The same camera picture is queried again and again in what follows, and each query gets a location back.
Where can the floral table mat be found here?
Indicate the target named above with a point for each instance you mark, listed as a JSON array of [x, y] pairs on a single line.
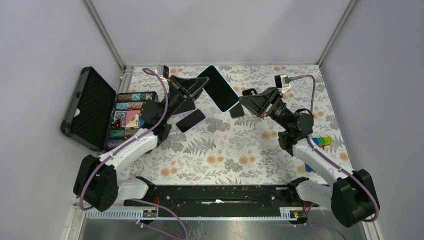
[[223, 150]]

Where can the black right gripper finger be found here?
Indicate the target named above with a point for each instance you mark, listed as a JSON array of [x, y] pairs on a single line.
[[270, 93], [256, 105]]

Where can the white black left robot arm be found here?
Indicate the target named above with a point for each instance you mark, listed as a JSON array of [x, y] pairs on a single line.
[[97, 184]]

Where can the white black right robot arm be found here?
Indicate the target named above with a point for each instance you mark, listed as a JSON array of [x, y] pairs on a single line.
[[350, 194]]

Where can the phone in lilac case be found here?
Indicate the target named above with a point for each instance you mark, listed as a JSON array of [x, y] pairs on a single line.
[[190, 121]]

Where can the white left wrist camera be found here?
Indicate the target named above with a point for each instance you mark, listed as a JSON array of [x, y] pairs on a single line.
[[163, 71]]

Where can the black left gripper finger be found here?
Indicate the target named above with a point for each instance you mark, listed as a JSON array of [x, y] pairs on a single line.
[[197, 93], [189, 84]]

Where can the black phone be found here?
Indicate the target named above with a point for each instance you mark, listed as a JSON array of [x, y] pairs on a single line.
[[237, 111]]

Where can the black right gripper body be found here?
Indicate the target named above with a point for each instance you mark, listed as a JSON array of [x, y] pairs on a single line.
[[277, 110]]

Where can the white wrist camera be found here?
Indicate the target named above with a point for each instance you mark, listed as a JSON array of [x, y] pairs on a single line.
[[163, 71], [283, 82]]

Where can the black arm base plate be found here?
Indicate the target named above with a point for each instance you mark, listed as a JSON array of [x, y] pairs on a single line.
[[225, 201]]

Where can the blue toy block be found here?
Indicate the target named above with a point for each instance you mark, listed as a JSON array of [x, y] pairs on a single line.
[[308, 169]]

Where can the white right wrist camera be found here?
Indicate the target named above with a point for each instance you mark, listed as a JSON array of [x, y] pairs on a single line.
[[283, 82]]

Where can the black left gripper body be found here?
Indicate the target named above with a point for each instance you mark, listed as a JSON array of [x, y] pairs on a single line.
[[176, 97]]

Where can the black poker chip case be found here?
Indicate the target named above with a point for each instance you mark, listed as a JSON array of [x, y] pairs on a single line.
[[97, 116]]

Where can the multicolour toy block car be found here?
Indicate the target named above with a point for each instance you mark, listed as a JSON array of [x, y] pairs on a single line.
[[324, 143]]

